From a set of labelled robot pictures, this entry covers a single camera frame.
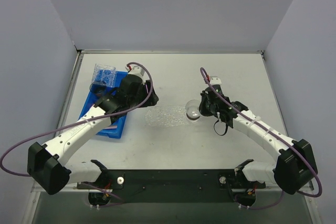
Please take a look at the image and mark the clear cup brown base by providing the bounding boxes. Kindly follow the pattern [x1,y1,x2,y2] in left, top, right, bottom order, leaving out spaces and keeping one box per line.
[185,100,201,121]

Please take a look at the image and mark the clear textured oval tray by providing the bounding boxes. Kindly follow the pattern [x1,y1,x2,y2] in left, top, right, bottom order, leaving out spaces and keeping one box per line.
[145,105,196,127]

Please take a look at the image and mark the dark tinted cup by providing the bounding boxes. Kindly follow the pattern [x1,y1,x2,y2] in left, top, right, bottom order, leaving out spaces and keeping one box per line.
[90,81,107,98]

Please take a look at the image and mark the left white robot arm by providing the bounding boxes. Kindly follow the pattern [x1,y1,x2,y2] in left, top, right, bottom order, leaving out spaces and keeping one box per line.
[27,73,159,195]

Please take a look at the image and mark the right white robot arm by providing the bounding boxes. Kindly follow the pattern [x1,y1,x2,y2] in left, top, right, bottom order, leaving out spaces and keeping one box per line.
[199,85,318,195]

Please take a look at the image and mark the blue plastic bin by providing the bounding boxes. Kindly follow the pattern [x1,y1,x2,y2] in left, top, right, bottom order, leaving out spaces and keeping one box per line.
[79,71,127,139]

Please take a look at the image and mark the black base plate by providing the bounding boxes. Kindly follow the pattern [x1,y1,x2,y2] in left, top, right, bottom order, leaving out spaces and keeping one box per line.
[77,169,266,203]

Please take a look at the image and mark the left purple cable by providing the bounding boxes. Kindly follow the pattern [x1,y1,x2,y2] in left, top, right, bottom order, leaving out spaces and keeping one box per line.
[0,61,154,206]

